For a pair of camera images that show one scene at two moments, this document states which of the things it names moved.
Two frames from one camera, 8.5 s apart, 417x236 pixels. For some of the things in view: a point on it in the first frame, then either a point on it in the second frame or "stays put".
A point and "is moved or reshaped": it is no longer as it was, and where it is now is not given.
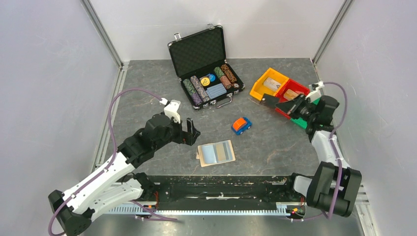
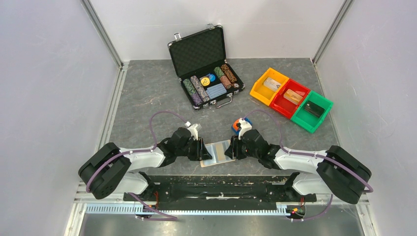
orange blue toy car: (241, 125) stays put
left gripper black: (192, 133) → (200, 153)
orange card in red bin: (290, 94) stays put
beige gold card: (223, 151) stays put
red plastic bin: (290, 84) stays put
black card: (269, 100) is moved or reshaped
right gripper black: (292, 106) → (236, 143)
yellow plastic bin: (269, 83) stays put
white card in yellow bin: (272, 83) stays put
